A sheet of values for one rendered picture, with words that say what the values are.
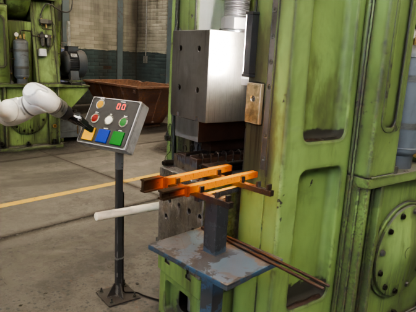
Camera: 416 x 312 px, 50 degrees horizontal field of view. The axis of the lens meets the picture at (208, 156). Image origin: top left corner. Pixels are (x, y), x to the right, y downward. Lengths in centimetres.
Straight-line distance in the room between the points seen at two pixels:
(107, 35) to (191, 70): 948
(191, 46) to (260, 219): 82
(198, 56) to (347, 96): 68
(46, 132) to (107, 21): 510
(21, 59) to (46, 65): 40
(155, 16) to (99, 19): 135
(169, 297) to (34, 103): 118
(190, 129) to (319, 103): 59
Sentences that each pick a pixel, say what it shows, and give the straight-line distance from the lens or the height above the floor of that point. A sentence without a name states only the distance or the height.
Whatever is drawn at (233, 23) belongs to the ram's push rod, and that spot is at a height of 161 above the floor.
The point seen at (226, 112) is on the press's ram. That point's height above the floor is 121.
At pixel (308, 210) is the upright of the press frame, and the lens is 210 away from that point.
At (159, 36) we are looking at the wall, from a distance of 1132.
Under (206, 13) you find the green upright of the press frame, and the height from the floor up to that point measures 166.
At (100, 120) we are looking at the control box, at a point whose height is 108.
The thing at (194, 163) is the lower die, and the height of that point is 97.
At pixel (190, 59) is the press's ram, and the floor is 144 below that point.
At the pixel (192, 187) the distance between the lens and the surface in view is 147.
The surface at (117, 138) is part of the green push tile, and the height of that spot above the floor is 101.
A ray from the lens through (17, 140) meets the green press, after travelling 689.
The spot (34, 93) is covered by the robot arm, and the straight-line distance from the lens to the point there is 208.
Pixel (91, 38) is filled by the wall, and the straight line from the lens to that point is 1124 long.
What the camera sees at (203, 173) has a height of 103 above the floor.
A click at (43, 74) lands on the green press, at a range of 694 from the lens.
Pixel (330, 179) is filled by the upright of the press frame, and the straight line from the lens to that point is 215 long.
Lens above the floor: 145
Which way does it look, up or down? 13 degrees down
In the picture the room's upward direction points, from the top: 3 degrees clockwise
